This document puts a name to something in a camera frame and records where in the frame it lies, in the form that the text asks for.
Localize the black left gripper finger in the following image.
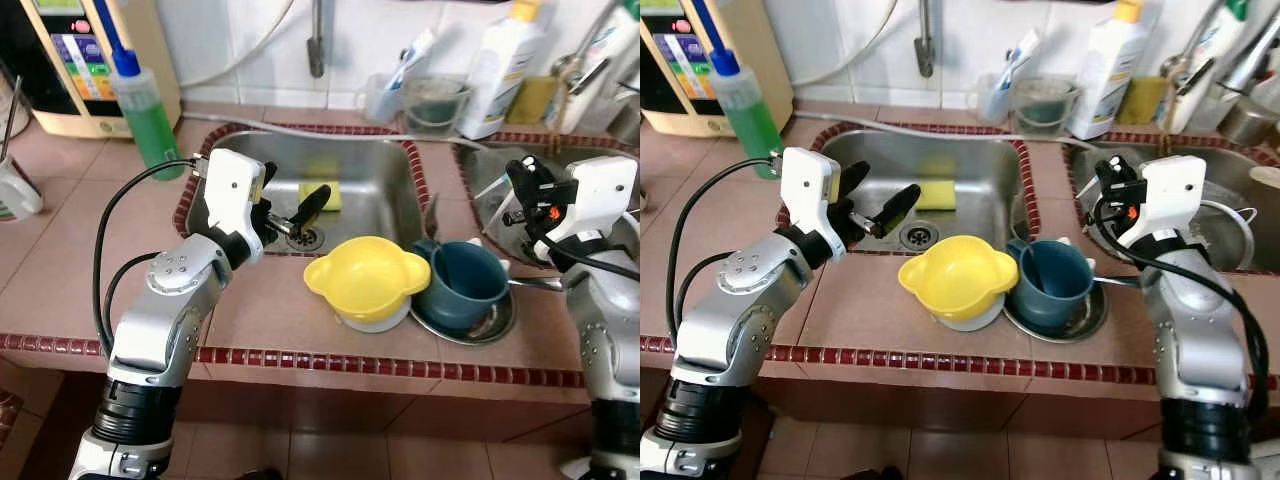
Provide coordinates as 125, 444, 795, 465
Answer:
290, 184, 334, 231
868, 184, 922, 239
838, 160, 872, 216

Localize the yellow plastic bowl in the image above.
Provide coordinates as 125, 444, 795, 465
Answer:
303, 236, 432, 324
897, 236, 1022, 324

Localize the bright yellow flat sponge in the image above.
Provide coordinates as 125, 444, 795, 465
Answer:
298, 180, 344, 214
917, 180, 960, 212

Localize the steel sink basin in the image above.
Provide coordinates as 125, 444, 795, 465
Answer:
183, 130, 423, 255
785, 130, 1031, 255
1065, 138, 1280, 278
452, 138, 641, 278

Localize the thick mustard yellow sponge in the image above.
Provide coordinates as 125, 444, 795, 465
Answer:
1115, 75, 1170, 127
505, 75, 562, 127

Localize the blue plastic cup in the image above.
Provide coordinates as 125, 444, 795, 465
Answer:
1004, 238, 1099, 337
411, 239, 512, 334

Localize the green dish soap bottle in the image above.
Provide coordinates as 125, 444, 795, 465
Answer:
700, 0, 787, 182
94, 0, 187, 182

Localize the steel pot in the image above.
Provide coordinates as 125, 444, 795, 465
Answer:
1198, 195, 1260, 274

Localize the clear tub with green scourer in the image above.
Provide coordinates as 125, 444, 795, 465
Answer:
402, 74, 474, 137
1012, 74, 1084, 137

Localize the chrome faucet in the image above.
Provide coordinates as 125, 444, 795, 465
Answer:
1158, 0, 1280, 133
547, 0, 641, 133

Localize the white detergent bottle yellow cap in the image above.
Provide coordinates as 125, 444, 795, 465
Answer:
456, 0, 550, 142
1064, 0, 1152, 142

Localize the white bowl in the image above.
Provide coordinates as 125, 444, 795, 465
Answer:
335, 300, 414, 335
933, 300, 1005, 334

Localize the steel cup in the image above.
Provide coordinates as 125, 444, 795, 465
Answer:
1215, 93, 1280, 149

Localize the cream water dispenser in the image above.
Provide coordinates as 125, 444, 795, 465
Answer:
640, 0, 797, 140
0, 0, 184, 140

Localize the white toothpaste tube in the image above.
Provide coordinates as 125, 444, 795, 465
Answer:
385, 27, 439, 97
995, 27, 1043, 97

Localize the white printed mug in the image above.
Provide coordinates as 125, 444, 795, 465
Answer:
0, 153, 47, 224

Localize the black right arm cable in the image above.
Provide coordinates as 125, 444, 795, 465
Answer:
522, 210, 641, 286
1088, 195, 1271, 421

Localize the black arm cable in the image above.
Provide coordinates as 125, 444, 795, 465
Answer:
1088, 195, 1271, 421
667, 155, 783, 346
522, 210, 641, 286
92, 157, 208, 358

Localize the clear plastic handled cup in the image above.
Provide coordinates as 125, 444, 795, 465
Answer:
361, 72, 411, 127
974, 72, 1021, 127

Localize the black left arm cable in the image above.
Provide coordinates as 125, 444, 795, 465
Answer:
667, 155, 783, 346
92, 157, 208, 358

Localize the steel wall pipe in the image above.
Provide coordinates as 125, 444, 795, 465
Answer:
307, 0, 327, 80
915, 0, 937, 80

